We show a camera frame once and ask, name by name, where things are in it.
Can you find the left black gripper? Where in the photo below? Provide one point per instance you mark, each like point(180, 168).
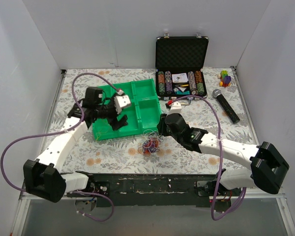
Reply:
point(115, 117)

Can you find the black poker chip case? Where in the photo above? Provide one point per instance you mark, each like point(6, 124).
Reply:
point(179, 61)

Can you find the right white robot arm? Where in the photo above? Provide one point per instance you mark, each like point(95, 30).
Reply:
point(263, 165)

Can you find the colourful toy block train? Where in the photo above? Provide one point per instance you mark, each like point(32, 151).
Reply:
point(225, 79)

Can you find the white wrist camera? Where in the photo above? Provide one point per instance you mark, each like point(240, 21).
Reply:
point(174, 107)
point(121, 101)

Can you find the green compartment tray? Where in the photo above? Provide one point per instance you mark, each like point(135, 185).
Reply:
point(144, 113)

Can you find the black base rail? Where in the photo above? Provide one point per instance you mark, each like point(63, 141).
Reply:
point(150, 189)

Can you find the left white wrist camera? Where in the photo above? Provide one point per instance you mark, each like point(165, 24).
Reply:
point(121, 101)

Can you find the black handheld microphone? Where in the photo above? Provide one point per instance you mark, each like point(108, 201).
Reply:
point(217, 94)

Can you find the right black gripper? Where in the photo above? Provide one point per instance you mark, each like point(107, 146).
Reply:
point(162, 124)

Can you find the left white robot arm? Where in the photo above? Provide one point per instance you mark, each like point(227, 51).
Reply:
point(43, 176)

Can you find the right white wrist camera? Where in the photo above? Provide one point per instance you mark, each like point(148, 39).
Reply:
point(174, 107)

